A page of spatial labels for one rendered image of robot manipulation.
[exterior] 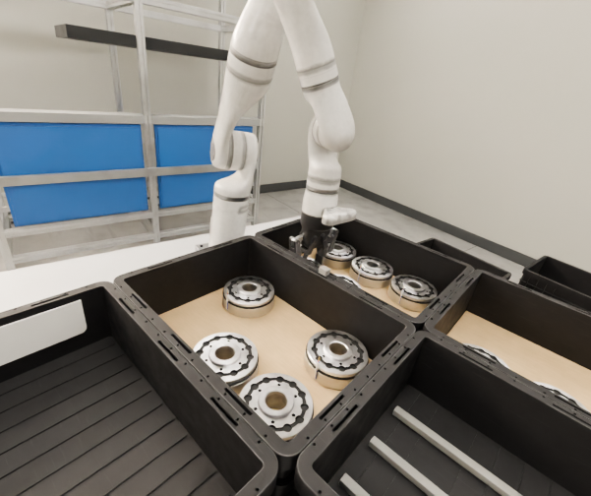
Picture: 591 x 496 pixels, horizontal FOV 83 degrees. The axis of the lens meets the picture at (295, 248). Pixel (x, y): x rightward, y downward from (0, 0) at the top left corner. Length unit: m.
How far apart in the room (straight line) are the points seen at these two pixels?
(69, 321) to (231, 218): 0.43
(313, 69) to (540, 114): 2.93
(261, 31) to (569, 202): 3.01
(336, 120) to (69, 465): 0.63
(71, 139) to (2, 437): 1.89
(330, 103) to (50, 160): 1.89
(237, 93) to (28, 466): 0.64
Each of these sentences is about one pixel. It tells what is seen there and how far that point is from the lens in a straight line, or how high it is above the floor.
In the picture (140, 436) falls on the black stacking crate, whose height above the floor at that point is 0.83.
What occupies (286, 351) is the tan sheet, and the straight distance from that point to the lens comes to 0.60.
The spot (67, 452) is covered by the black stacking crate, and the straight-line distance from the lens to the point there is 0.53.
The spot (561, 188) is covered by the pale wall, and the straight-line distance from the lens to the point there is 3.41.
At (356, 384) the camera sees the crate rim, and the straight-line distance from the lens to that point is 0.44.
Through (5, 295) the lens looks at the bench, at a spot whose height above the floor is 0.70.
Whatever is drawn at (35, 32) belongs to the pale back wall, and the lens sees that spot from 3.13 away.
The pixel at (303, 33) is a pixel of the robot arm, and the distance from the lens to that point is 0.63.
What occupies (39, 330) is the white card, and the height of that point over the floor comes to 0.89.
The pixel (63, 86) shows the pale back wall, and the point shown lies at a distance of 3.15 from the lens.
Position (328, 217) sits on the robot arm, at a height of 1.01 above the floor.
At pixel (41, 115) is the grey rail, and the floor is 0.92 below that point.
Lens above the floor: 1.25
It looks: 27 degrees down
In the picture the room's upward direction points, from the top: 7 degrees clockwise
